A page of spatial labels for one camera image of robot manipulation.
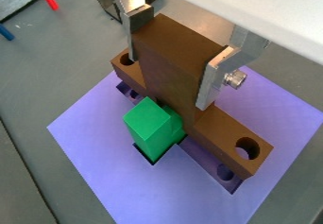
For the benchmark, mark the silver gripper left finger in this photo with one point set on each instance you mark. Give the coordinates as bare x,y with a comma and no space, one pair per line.
136,14

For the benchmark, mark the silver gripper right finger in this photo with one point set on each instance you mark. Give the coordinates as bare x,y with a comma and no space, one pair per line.
221,71

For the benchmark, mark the brown T-shaped block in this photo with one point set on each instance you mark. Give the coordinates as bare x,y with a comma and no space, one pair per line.
172,57

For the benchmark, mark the green U-shaped block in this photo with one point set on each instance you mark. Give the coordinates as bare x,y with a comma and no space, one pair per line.
154,127

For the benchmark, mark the blue round peg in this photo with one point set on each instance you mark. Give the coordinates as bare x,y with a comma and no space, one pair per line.
5,33

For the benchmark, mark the purple base block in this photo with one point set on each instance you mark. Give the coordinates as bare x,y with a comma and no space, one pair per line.
173,192

